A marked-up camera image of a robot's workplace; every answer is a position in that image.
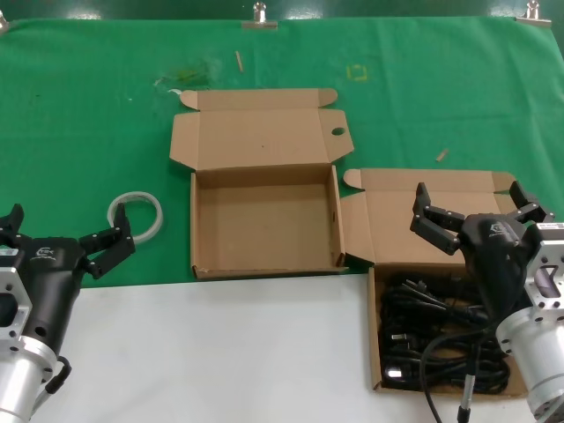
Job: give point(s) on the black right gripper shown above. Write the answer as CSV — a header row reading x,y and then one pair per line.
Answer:
x,y
489,255

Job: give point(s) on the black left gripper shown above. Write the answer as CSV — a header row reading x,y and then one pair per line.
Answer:
x,y
53,282

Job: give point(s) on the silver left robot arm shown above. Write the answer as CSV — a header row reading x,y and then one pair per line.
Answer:
x,y
22,379

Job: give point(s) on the open brown cardboard box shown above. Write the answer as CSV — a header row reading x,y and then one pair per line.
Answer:
x,y
396,220
264,220

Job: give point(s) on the short wooden stick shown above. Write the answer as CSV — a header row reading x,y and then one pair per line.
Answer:
x,y
442,155

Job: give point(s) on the clear tape roll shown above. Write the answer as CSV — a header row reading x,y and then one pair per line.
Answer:
x,y
158,220

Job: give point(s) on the small white tape scrap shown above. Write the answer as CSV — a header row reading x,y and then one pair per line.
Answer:
x,y
174,91

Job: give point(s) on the metal binder clip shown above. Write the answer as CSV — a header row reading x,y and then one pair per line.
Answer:
x,y
260,25
533,21

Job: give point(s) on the crumpled clear tape scrap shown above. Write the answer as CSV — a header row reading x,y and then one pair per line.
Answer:
x,y
189,75

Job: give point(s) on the long wooden stick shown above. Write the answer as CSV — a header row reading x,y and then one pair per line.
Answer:
x,y
239,61

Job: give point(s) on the silver left camera mount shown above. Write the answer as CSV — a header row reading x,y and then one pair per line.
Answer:
x,y
13,286

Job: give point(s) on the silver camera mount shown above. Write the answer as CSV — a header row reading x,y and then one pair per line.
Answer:
x,y
13,286
551,264

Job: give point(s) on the silver right camera mount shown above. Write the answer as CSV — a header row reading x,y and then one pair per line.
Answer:
x,y
551,264

